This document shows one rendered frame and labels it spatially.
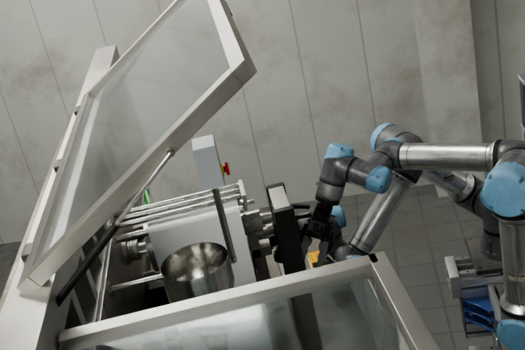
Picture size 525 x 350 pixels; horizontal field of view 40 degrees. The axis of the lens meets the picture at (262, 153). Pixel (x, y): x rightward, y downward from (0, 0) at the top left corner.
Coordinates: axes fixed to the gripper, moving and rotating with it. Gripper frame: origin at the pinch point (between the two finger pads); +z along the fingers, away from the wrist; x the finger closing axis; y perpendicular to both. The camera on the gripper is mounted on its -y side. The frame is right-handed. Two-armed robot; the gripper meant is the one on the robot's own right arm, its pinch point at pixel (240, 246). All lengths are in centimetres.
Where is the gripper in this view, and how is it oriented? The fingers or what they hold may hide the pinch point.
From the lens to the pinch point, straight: 235.2
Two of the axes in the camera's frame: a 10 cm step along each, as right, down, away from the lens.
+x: 1.3, 3.7, -9.2
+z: -9.7, 2.3, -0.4
